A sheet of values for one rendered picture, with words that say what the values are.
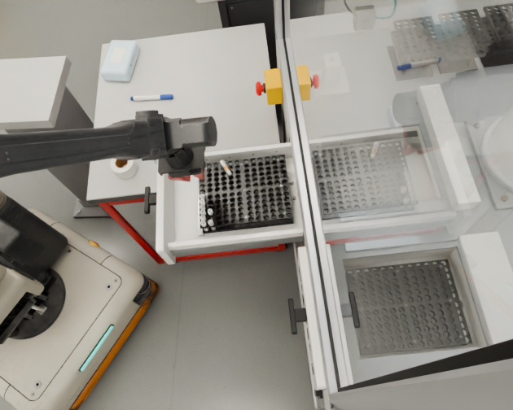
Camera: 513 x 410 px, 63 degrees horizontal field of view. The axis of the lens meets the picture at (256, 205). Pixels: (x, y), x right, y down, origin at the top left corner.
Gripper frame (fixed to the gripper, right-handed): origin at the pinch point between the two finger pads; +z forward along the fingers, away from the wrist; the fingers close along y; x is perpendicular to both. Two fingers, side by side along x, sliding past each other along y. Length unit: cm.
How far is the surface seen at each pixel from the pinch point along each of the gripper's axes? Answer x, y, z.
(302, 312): -31.4, 21.1, 8.7
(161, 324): -16, -48, 92
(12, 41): 164, -153, 79
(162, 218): -8.0, -9.1, 3.1
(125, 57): 57, -30, 13
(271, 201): -2.8, 15.5, 12.6
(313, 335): -36.3, 22.9, 7.2
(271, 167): 5.1, 16.6, 9.4
